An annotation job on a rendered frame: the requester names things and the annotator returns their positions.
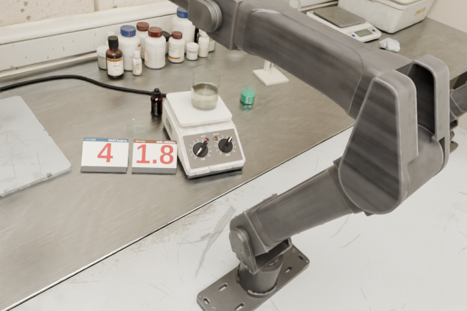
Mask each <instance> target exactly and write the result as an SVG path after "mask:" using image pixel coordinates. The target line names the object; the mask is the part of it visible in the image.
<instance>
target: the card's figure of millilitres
mask: <svg viewBox="0 0 467 311"><path fill-rule="evenodd" d="M175 155H176V145H175V144H148V143H135V150H134V164H139V165H175Z"/></svg>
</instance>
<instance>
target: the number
mask: <svg viewBox="0 0 467 311"><path fill-rule="evenodd" d="M126 150H127V143H126V142H86V141H85V144H84V153H83V162H84V163H111V164H126Z"/></svg>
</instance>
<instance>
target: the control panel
mask: <svg viewBox="0 0 467 311"><path fill-rule="evenodd" d="M215 136H216V137H217V139H216V140H214V139H213V138H214V137H215ZM229 137H232V141H231V142H232V143H233V148H232V150H231V151H230V152H228V153H224V152H222V151H221V150H220V149H219V147H218V143H219V141H220V140H221V139H223V138H227V139H228V138H229ZM205 138H208V141H207V142H208V144H207V147H208V153H207V155H206V156H204V157H198V156H196V155H195V154H194V153H193V147H194V145H195V144H196V143H198V142H202V143H203V142H204V141H205V140H204V139H205ZM183 142H184V145H185V148H186V153H187V156H188V162H189V165H190V168H191V169H196V168H200V167H207V166H211V165H218V164H222V163H226V162H233V161H237V160H242V159H243V157H242V153H241V151H240V147H239V144H238V140H237V137H236V133H235V130H234V128H231V129H226V130H221V131H212V132H207V133H198V134H194V135H185V136H183Z"/></svg>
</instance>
